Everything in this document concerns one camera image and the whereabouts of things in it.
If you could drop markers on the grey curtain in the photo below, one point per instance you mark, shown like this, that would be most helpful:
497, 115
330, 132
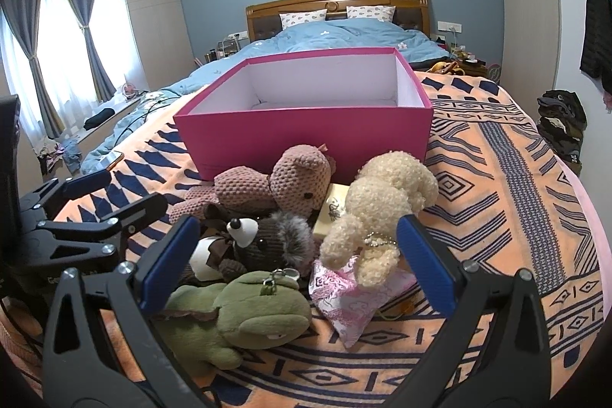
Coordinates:
86, 6
28, 40

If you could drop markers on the black puffer jacket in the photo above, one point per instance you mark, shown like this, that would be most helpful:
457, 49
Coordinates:
595, 35

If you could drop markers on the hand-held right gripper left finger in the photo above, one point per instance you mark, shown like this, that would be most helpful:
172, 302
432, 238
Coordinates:
169, 264

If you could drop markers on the smartphone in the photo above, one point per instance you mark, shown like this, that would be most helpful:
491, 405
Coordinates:
112, 160

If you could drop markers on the pink cardboard box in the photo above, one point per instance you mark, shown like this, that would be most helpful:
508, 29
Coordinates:
306, 135

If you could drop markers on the orange patterned blanket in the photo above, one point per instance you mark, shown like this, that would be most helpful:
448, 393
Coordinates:
502, 207

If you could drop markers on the small pink desk fan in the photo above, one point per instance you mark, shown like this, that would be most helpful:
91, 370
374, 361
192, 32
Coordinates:
128, 90

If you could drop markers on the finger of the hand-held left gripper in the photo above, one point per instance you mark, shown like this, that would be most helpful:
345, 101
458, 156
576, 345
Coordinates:
88, 184
138, 209

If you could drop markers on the blue flowered duvet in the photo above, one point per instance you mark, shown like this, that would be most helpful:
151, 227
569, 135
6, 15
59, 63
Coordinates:
344, 35

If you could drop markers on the clear cosmetic organizer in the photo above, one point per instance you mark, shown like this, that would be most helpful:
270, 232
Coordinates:
229, 47

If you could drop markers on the pink knitted teddy bear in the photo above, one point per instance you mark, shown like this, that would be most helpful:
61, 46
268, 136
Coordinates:
296, 183

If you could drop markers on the white patterned pillow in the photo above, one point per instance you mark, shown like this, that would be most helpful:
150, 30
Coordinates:
370, 12
303, 20

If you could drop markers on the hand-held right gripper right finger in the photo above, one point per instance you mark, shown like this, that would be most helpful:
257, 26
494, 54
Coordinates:
428, 264

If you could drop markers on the yellow patterned cloth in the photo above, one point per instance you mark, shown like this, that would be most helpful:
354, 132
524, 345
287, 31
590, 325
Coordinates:
442, 66

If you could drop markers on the colourful clothes heap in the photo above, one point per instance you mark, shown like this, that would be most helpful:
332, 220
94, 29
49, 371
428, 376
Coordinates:
60, 154

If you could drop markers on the small cream gift box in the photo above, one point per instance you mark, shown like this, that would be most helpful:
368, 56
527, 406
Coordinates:
332, 205

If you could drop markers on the cream teddy bear pink dress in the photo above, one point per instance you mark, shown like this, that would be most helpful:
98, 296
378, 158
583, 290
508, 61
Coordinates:
377, 193

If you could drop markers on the white wall socket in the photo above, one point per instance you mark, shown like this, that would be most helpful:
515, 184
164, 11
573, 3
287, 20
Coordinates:
449, 26

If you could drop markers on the black folded garment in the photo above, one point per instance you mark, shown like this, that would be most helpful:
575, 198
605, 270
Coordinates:
99, 119

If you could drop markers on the pile of dark clothes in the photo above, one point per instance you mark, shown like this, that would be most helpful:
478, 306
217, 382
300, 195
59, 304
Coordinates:
562, 126

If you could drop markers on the brown and white plush toy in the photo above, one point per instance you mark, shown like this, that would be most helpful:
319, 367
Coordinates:
272, 240

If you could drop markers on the cluttered bedside table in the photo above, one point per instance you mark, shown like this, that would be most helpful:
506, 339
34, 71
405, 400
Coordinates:
473, 64

